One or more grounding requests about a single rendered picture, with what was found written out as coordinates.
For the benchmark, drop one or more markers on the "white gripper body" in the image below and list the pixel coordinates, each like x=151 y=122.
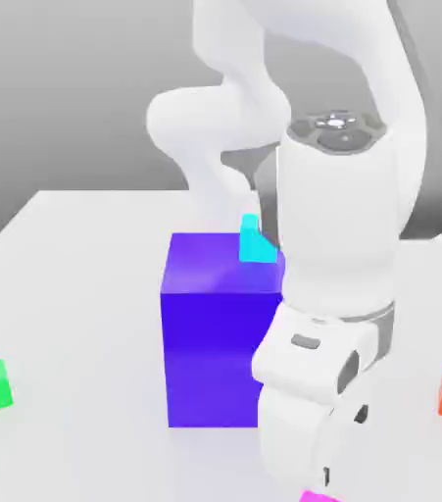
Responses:
x=295 y=431

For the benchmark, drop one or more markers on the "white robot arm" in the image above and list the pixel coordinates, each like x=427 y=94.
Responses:
x=334 y=219

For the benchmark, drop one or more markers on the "small magenta cube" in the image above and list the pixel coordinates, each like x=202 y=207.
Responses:
x=316 y=497

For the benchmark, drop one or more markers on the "small cyan cube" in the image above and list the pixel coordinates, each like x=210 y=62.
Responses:
x=252 y=246

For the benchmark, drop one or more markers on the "large blue box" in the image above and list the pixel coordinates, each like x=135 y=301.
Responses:
x=208 y=345

